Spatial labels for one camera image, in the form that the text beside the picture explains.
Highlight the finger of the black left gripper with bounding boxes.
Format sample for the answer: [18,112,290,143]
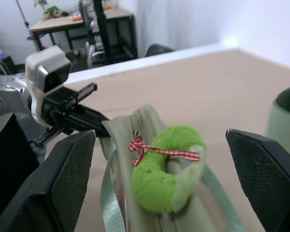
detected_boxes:
[70,107,111,122]
[70,119,109,138]

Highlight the black upright stand post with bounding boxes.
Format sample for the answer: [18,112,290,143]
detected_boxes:
[93,0,115,65]

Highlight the green ceramic mug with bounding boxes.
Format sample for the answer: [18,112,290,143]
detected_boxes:
[265,84,290,145]

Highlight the silver humanoid robot on stand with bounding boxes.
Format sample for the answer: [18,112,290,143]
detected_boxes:
[78,0,106,69]

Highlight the grey tripod pole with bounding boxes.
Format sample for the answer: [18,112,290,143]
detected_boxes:
[18,0,39,53]

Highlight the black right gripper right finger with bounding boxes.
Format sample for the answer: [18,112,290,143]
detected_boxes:
[226,129,290,232]

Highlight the green fabric zip pouch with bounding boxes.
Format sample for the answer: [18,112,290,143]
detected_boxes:
[99,104,247,232]

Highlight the green plush ring keychain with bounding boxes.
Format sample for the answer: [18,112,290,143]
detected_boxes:
[128,124,206,214]

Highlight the wooden desk with black frame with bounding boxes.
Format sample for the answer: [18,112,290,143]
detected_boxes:
[29,7,138,60]

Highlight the black storage box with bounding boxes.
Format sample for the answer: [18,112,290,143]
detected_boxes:
[0,55,16,74]

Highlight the green potted plant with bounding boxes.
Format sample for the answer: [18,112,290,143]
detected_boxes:
[33,0,63,19]

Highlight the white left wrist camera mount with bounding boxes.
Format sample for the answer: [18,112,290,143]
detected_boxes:
[25,45,72,128]

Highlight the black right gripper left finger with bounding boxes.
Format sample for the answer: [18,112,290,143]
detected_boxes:
[0,130,96,232]

